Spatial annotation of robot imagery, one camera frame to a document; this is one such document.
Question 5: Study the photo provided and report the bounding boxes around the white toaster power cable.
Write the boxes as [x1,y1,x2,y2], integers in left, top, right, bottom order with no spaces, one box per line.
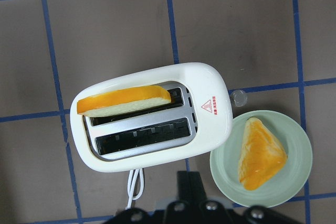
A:
[125,168,145,210]

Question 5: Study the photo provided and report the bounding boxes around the white two-slot toaster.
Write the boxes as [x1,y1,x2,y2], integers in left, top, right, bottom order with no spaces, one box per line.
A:
[70,62,233,173]

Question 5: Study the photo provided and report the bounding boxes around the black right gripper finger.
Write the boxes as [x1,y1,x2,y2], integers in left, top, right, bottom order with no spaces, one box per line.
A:
[176,171,207,208]

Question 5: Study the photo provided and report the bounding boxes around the orange bread on plate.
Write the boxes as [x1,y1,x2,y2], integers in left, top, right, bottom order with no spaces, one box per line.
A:
[238,118,288,190]

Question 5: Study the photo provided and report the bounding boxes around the light green plate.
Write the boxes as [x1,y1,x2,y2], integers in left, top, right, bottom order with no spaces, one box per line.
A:
[209,110,313,207]

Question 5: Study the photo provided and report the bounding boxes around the bread slice in toaster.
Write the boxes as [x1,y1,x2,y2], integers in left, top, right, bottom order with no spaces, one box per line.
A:
[77,86,171,118]

